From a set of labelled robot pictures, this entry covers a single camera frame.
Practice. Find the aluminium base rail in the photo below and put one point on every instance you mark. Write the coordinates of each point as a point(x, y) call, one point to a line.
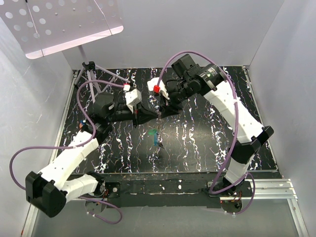
point(184, 189)

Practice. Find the green key tag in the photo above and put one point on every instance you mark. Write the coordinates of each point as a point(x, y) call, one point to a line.
point(153, 132)

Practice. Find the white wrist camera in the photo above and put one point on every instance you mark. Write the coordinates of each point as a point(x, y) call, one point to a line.
point(155, 87)
point(132, 96)

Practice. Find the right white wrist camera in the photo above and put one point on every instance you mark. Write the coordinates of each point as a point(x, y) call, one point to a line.
point(155, 87)

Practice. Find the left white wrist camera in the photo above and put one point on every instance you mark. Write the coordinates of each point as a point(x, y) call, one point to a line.
point(132, 96)

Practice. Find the colourful toy blocks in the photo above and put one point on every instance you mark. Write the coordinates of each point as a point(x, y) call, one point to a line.
point(83, 124)

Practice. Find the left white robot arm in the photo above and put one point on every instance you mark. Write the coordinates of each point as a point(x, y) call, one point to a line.
point(50, 189)

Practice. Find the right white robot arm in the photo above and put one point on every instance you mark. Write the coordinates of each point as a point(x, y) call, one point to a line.
point(215, 86)

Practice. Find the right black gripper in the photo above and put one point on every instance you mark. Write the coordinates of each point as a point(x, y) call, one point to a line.
point(167, 109)

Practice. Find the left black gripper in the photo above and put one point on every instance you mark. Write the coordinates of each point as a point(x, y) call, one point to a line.
point(142, 115)

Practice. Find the perforated music stand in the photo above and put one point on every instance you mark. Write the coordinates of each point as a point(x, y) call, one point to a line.
point(38, 28)

